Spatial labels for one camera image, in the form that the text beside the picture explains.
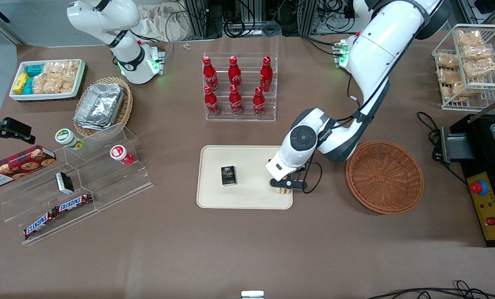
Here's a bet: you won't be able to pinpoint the beige plastic tray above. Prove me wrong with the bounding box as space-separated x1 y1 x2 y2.
196 145 293 210

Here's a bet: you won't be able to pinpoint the white rectangular snack tray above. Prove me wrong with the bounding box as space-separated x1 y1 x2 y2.
9 59 86 102

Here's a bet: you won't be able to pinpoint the round brown wicker basket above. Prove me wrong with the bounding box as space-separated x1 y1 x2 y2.
346 141 424 216

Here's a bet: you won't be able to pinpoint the oval light wicker basket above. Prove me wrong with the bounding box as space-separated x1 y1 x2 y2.
73 76 134 138

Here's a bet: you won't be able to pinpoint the red tartan cookie box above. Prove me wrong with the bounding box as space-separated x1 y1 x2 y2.
0 145 57 191

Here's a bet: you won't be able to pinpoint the yellow snack packet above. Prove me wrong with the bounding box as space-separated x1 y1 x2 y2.
12 71 30 94

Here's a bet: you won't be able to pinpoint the small black printed box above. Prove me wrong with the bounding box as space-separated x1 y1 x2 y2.
220 166 237 186

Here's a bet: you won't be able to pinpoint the green lid cup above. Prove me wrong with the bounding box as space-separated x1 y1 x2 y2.
55 128 85 151

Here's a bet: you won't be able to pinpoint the clear bag of crackers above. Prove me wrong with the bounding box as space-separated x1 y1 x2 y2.
32 74 61 94
44 61 79 76
59 73 76 93

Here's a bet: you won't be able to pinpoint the small black box white edge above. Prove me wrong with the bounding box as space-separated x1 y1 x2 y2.
55 172 75 195

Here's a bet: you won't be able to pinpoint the red cola bottle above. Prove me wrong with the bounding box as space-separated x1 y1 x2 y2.
252 86 267 118
259 56 274 93
229 84 244 116
204 86 221 117
202 56 219 92
228 56 243 90

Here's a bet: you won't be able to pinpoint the brown Snickers bar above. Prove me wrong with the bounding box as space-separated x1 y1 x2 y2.
56 192 94 213
23 207 59 240

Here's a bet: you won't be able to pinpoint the stacked foil containers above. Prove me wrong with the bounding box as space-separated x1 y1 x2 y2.
73 83 126 131

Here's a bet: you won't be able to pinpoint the clear acrylic step stand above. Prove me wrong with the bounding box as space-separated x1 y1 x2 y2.
0 123 154 246

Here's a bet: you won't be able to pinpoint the clear acrylic bottle rack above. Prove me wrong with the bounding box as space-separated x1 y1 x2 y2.
202 52 279 122

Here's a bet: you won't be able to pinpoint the red lid cup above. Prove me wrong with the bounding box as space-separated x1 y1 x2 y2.
109 145 135 166

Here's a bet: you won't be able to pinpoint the red emergency stop button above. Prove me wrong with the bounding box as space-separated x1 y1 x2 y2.
470 179 489 196

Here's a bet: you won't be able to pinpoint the beige cloth bag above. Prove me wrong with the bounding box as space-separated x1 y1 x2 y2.
137 3 190 42

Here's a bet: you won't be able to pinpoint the clear bag fried snacks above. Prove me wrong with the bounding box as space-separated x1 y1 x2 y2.
461 43 494 61
463 58 495 80
456 30 485 47
436 68 464 84
440 81 470 103
436 53 460 69

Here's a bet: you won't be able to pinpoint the black machine with window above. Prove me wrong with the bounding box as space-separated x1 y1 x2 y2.
450 91 495 248

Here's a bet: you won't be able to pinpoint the yellow control panel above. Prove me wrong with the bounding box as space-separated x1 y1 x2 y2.
467 172 495 242

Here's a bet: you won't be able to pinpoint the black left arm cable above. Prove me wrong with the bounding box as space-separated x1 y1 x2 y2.
303 77 393 195

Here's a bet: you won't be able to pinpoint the black left base cables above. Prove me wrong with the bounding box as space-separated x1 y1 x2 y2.
300 34 344 57

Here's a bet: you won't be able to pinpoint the black base cables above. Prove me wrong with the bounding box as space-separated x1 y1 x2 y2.
300 34 344 57
130 30 175 63

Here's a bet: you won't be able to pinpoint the black machine power cable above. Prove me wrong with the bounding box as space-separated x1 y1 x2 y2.
417 111 468 184

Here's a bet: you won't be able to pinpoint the grey coiled cable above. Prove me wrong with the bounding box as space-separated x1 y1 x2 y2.
261 20 282 36

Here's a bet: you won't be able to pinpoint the black coiled cable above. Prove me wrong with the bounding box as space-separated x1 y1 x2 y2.
224 17 246 37

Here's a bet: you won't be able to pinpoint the black right base cables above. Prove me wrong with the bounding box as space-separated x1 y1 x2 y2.
130 30 175 63

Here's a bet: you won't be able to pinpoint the aluminium frame post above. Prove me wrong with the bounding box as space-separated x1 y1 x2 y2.
298 0 319 36
184 0 209 39

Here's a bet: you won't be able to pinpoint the black floor cables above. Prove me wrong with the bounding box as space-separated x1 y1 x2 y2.
366 280 495 299

